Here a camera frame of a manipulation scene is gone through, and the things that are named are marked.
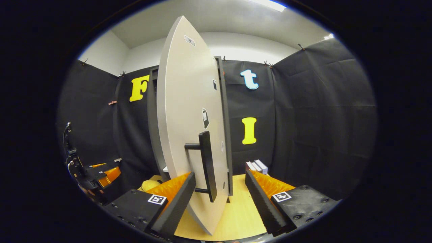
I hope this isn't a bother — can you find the beige cabinet door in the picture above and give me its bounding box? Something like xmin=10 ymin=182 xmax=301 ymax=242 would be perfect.
xmin=156 ymin=15 xmax=230 ymax=236

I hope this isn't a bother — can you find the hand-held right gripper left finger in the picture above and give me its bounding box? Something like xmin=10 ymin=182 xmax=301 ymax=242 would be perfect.
xmin=101 ymin=171 xmax=197 ymax=238

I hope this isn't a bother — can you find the black backdrop cloth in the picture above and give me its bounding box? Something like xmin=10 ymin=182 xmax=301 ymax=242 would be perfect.
xmin=57 ymin=37 xmax=378 ymax=203

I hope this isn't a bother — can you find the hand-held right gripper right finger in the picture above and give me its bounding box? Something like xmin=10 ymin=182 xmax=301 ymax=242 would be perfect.
xmin=245 ymin=169 xmax=341 ymax=237

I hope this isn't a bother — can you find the pale yellow lumpy object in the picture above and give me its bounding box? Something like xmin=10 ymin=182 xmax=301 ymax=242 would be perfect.
xmin=141 ymin=180 xmax=162 ymax=193

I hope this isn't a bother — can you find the black cabinet door handle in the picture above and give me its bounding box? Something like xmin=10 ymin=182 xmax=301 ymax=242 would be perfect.
xmin=184 ymin=131 xmax=218 ymax=203

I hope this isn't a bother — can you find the long ceiling light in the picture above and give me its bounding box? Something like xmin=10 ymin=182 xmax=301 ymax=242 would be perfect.
xmin=248 ymin=0 xmax=287 ymax=12

